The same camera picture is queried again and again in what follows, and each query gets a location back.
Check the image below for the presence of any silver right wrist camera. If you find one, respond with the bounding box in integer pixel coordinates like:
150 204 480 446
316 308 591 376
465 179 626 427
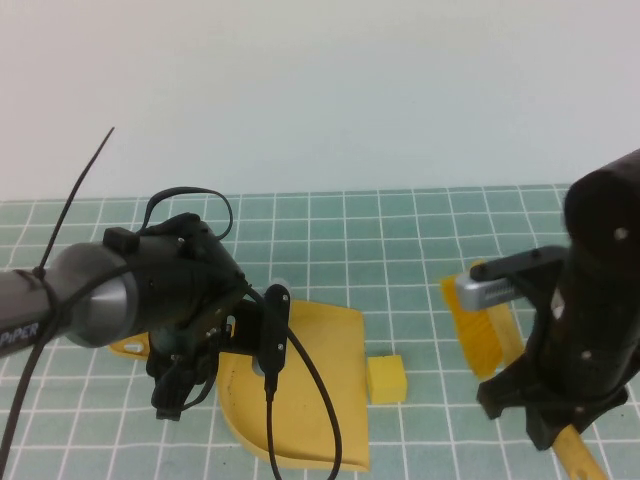
454 277 521 311

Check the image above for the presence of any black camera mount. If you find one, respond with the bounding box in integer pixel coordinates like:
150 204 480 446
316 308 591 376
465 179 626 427
233 283 292 377
467 245 571 321

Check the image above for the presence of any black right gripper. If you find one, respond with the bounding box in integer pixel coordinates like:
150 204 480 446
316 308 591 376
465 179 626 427
477 259 640 450

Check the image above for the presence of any black left camera cable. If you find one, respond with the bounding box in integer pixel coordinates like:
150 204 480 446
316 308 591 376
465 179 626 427
0 185 345 480

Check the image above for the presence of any yellow hand brush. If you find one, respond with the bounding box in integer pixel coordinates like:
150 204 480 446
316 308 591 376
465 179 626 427
438 258 606 480

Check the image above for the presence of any yellow plastic dustpan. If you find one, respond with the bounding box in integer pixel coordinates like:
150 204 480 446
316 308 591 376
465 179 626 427
108 298 372 474

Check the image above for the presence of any yellow foam cube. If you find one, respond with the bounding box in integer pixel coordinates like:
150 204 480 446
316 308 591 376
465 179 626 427
366 354 409 404

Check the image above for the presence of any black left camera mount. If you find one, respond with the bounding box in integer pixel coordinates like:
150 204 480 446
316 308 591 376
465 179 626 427
233 283 292 377

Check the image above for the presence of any black cable tie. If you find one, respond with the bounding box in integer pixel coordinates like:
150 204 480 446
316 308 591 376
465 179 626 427
29 126 116 326

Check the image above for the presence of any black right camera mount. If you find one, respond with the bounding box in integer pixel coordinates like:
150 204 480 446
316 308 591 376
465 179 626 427
467 245 571 321

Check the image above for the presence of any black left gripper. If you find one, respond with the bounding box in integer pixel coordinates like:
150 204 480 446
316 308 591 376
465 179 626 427
147 294 251 421

